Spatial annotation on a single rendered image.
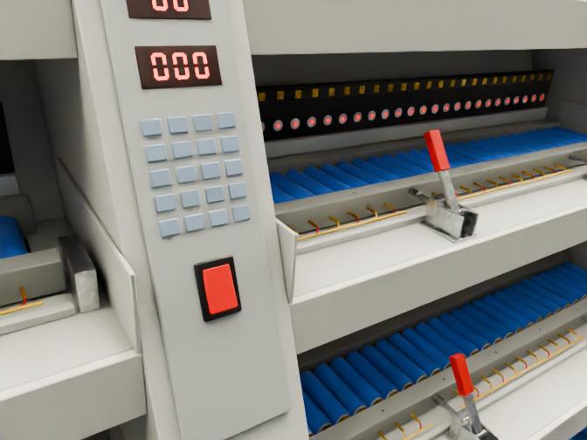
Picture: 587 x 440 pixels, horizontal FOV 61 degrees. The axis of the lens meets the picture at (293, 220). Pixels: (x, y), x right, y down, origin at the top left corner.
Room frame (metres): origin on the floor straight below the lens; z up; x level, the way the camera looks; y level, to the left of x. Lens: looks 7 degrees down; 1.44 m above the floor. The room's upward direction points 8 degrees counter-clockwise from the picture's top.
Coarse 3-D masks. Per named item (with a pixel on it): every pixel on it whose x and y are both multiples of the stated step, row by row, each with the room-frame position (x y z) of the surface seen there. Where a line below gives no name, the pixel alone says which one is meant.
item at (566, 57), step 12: (576, 48) 0.74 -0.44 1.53; (540, 60) 0.78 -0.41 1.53; (552, 60) 0.77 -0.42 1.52; (564, 60) 0.75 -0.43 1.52; (576, 60) 0.74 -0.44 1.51; (564, 72) 0.75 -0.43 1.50; (576, 72) 0.74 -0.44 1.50; (552, 84) 0.77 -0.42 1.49; (564, 84) 0.75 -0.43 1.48; (576, 84) 0.74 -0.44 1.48; (552, 96) 0.77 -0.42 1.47; (564, 96) 0.75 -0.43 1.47; (576, 96) 0.74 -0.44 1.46; (552, 108) 0.77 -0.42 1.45
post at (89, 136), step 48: (96, 0) 0.26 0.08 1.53; (240, 0) 0.31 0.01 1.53; (96, 48) 0.26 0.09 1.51; (240, 48) 0.30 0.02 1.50; (48, 96) 0.39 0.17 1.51; (96, 96) 0.26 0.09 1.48; (96, 144) 0.27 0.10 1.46; (96, 192) 0.29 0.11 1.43; (144, 240) 0.27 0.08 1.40; (144, 288) 0.26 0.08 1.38; (144, 336) 0.26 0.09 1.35; (288, 336) 0.31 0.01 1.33; (288, 384) 0.30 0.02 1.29; (144, 432) 0.29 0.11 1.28; (288, 432) 0.30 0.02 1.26
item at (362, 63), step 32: (0, 64) 0.42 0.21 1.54; (32, 64) 0.43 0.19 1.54; (256, 64) 0.54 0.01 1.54; (288, 64) 0.56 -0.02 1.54; (320, 64) 0.58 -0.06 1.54; (352, 64) 0.61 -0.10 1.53; (384, 64) 0.63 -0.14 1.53; (416, 64) 0.66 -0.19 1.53; (448, 64) 0.69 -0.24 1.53; (480, 64) 0.73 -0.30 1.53; (512, 64) 0.77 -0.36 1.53; (0, 96) 0.42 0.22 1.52; (32, 96) 0.43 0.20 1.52; (32, 128) 0.43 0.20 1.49; (32, 160) 0.42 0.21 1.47; (32, 192) 0.42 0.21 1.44
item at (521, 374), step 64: (576, 256) 0.75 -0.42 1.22; (384, 320) 0.56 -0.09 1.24; (448, 320) 0.57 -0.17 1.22; (512, 320) 0.58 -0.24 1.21; (576, 320) 0.59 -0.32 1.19; (320, 384) 0.46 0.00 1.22; (384, 384) 0.47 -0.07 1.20; (448, 384) 0.46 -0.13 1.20; (512, 384) 0.49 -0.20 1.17; (576, 384) 0.51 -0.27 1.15
